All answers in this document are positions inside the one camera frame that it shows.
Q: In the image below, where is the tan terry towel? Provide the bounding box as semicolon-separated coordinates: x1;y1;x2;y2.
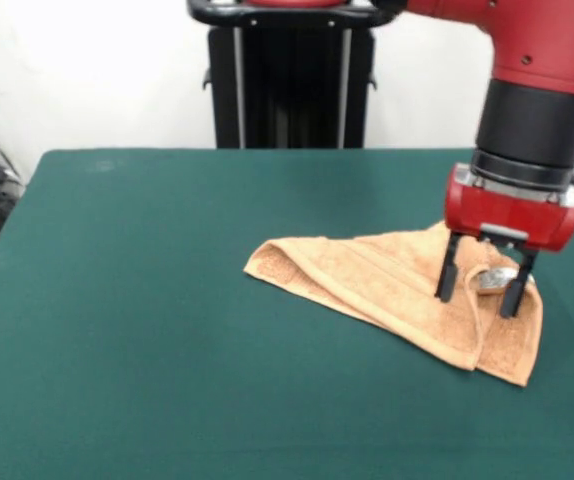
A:
242;220;544;389

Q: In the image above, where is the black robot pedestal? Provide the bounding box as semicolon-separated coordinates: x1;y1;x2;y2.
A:
186;0;398;150

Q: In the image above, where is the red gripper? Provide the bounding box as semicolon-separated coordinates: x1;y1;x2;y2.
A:
435;163;574;320

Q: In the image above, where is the dark green table cloth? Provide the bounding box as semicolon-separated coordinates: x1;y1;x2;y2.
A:
0;147;574;480

